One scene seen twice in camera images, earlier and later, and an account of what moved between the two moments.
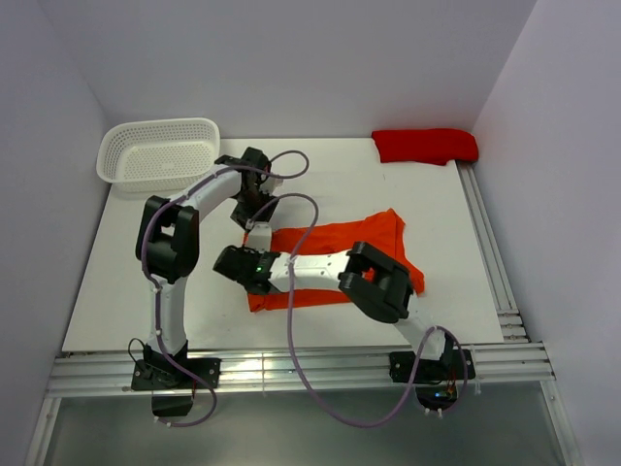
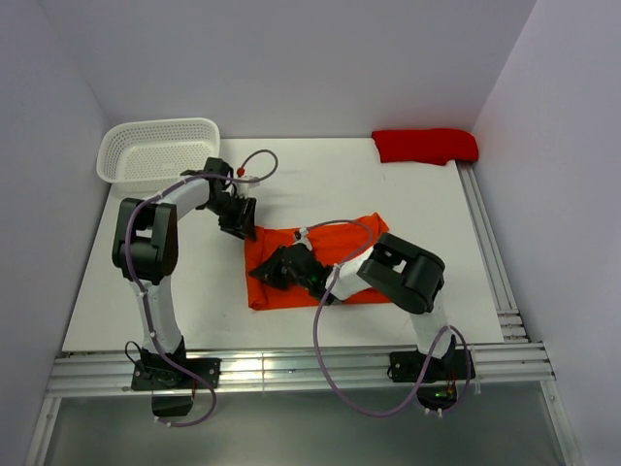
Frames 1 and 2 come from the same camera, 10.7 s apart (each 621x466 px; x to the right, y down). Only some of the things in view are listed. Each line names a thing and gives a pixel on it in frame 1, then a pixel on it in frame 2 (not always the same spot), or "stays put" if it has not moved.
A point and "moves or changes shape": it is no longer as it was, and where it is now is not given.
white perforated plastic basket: [159, 155] stays put
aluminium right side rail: [510, 323] stays put
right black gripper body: [247, 251] to [279, 276]
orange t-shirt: [383, 230] moves or changes shape
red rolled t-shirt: [425, 146] stays put
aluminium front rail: [108, 373] stays put
